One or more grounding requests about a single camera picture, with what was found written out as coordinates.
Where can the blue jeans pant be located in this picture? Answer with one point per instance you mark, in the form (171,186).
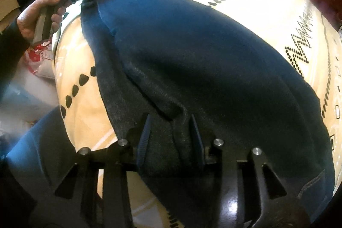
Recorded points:
(174,59)

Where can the dark sleeved left forearm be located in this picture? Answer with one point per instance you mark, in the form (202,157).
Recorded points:
(12,47)

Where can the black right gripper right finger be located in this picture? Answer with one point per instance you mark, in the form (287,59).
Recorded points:
(241,188)

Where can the person left hand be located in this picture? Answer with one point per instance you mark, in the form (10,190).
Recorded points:
(28,18)

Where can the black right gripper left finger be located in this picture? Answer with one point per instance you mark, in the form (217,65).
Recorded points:
(79,185)

